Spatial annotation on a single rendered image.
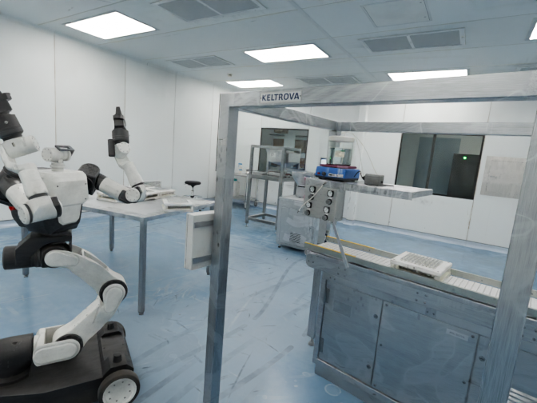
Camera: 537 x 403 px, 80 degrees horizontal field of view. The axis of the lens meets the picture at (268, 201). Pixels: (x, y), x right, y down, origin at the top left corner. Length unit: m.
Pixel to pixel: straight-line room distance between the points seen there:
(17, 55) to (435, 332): 5.86
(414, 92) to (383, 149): 6.02
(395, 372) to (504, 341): 1.10
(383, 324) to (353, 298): 0.20
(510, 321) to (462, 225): 5.94
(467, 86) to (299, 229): 3.80
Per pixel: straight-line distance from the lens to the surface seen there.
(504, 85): 1.01
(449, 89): 1.02
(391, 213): 7.05
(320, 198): 1.90
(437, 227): 6.97
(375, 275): 1.86
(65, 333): 2.13
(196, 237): 1.50
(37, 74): 6.11
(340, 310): 2.09
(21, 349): 2.14
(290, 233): 4.69
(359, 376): 2.20
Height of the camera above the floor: 1.39
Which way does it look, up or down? 9 degrees down
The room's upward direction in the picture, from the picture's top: 5 degrees clockwise
